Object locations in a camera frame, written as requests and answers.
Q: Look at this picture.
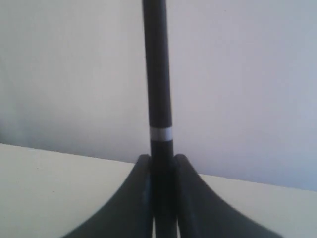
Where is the black paintbrush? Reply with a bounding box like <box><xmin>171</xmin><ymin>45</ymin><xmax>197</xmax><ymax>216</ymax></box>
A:
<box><xmin>142</xmin><ymin>0</ymin><xmax>177</xmax><ymax>238</ymax></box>

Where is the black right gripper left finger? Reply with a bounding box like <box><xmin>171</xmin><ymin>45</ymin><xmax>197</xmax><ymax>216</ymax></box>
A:
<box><xmin>65</xmin><ymin>155</ymin><xmax>153</xmax><ymax>238</ymax></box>

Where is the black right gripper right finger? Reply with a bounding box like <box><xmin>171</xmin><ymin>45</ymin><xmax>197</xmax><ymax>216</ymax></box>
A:
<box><xmin>174</xmin><ymin>154</ymin><xmax>281</xmax><ymax>238</ymax></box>

